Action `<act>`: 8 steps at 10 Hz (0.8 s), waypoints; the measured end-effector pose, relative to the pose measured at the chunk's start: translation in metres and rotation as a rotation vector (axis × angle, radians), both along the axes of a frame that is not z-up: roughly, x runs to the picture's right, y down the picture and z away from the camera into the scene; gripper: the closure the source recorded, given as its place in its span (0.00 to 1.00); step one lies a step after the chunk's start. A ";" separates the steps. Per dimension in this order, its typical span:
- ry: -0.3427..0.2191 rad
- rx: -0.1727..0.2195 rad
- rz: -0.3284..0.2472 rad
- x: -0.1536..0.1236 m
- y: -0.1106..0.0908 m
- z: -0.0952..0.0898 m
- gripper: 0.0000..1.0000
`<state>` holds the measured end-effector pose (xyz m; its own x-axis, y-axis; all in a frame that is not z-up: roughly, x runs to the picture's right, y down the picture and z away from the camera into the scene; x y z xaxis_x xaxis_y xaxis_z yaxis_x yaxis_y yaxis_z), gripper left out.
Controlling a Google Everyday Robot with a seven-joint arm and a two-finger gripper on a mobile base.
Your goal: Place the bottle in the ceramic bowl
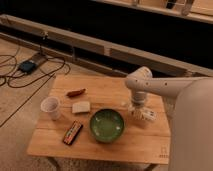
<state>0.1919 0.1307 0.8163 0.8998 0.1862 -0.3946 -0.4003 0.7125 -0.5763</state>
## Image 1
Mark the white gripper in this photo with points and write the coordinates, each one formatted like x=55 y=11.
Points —
x=138 y=98

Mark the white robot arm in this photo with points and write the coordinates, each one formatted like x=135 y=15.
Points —
x=191 y=144

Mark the green ceramic bowl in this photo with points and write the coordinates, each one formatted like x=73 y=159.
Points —
x=106 y=125

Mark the wooden table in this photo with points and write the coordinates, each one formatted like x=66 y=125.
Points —
x=141 y=141

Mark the white sponge block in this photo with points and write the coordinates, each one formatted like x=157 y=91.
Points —
x=81 y=107

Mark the brown sausage snack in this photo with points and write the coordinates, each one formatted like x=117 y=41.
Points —
x=75 y=93

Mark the black candy bar packet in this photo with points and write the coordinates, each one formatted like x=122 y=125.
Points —
x=72 y=133

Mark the white plastic cup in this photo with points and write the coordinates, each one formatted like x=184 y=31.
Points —
x=50 y=105

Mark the blue power adapter box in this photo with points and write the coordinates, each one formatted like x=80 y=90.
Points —
x=27 y=67

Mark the wooden baseboard rail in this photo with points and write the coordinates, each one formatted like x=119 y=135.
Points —
x=116 y=51

